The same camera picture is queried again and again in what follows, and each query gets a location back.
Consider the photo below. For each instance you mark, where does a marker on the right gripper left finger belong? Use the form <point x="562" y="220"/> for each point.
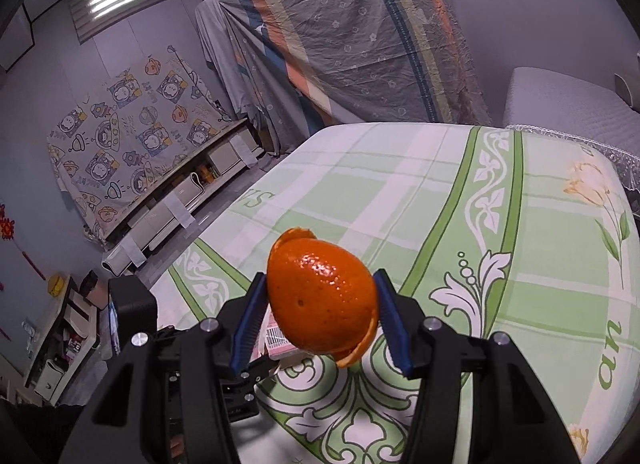
<point x="160" y="386"/>

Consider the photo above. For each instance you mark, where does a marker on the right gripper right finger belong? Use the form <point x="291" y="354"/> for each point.
<point x="513" y="417"/>

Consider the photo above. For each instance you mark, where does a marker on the pink drink carton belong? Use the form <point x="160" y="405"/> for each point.
<point x="271" y="342"/>

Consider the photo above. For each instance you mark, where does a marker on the orange peel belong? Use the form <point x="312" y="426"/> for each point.
<point x="322" y="297"/>

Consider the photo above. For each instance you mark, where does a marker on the small side shelf unit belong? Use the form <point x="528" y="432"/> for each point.
<point x="67" y="335"/>

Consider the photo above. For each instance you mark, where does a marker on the low white tv cabinet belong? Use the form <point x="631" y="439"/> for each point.
<point x="174" y="199"/>

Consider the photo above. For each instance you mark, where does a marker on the yellow toy on shelf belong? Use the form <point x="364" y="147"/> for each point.
<point x="56" y="284"/>

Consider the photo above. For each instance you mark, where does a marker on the green floral table cloth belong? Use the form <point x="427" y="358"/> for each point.
<point x="489" y="229"/>

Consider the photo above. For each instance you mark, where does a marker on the grey sofa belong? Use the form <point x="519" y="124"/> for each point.
<point x="550" y="103"/>

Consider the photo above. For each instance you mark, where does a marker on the plain grey draped sheet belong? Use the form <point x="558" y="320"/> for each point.
<point x="230" y="67"/>

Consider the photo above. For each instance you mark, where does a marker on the striped grey hanging sheet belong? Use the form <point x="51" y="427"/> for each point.
<point x="361" y="60"/>

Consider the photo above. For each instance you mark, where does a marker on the cartoon print wall cloth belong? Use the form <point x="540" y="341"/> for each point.
<point x="113" y="149"/>

